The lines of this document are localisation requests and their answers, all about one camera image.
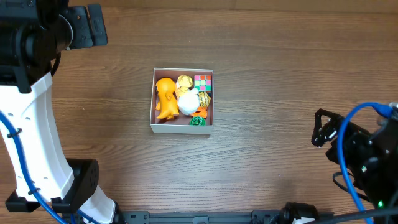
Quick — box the orange dinosaur toy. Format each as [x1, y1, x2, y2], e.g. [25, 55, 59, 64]
[155, 77, 179, 120]

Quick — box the yellow ridged round cap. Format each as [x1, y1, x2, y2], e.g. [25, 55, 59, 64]
[198, 91, 211, 108]

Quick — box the white duck plush toy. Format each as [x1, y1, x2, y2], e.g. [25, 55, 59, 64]
[175, 75, 208, 118]

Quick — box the green ridged round cap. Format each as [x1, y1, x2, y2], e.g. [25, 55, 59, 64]
[190, 116, 206, 126]

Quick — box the multicolour puzzle cube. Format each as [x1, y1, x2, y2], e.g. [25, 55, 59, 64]
[194, 75, 212, 93]

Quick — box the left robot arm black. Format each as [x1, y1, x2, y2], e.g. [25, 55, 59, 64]
[1, 0, 125, 223]

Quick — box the white box pink inside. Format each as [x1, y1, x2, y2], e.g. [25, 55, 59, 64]
[150, 68, 215, 134]

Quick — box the thick black cable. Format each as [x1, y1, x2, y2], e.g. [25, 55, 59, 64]
[310, 207, 398, 224]

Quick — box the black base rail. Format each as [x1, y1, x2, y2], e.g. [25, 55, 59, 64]
[121, 210, 281, 224]

